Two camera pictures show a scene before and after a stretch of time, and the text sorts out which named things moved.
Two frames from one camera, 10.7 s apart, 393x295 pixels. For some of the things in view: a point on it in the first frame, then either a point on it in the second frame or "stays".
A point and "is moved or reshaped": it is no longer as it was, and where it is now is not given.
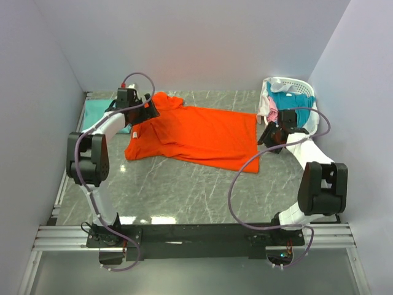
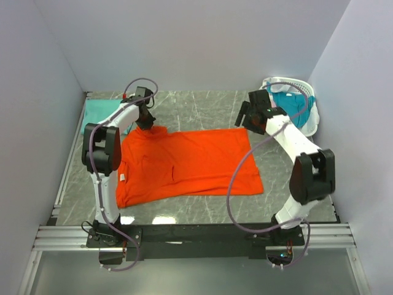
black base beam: [194, 242] stays
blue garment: [284, 101] stays
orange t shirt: [217, 137] is moved or reshaped
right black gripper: [269, 135] to [242, 114]
